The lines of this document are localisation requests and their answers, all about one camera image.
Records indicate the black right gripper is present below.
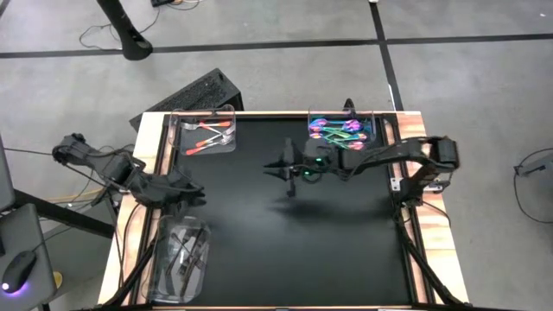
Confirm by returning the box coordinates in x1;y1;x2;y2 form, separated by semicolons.
263;137;342;198

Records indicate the black computer tower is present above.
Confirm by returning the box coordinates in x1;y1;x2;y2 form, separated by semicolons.
129;67;245;132

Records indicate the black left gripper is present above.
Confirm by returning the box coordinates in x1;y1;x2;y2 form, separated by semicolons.
166;172;207;217

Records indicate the black power strip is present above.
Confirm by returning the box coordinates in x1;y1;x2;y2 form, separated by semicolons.
149;0;204;10

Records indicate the black stand leg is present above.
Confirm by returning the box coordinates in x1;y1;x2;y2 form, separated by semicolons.
95;0;154;61

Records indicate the grey flat panel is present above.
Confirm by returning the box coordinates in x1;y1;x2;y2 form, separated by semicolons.
0;136;17;213

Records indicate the clear plastic bin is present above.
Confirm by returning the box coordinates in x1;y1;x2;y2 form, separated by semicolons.
145;214;215;304
307;105;377;153
168;105;238;157

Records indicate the black computer mouse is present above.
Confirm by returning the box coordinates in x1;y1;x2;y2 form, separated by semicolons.
1;250;38;295

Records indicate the thin black floor cable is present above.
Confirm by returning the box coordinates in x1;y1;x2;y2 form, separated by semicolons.
78;6;162;52

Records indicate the grey stand foot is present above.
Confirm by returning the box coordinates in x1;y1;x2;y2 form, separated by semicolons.
516;155;553;177

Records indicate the grey side table top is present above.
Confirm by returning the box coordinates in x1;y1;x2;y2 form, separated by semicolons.
0;202;58;311

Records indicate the black frame beam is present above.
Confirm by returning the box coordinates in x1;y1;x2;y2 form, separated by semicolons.
12;188;116;239

